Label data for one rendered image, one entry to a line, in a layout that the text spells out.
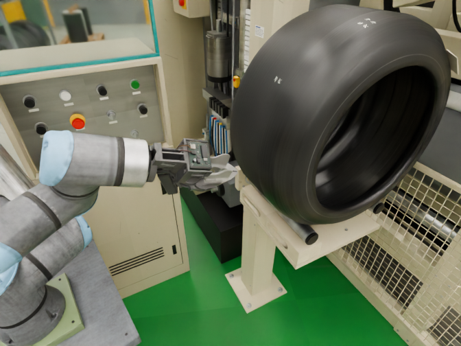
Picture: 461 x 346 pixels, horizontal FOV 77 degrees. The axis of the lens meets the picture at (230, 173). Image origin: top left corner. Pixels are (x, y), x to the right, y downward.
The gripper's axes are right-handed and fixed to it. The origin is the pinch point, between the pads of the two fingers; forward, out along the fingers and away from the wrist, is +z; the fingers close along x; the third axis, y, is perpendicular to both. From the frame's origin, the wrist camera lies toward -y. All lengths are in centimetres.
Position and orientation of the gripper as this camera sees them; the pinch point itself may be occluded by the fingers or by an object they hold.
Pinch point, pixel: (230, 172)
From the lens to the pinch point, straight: 67.6
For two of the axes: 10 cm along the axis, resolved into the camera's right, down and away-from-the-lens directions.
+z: 8.6, 0.5, 5.1
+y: 4.8, -4.0, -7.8
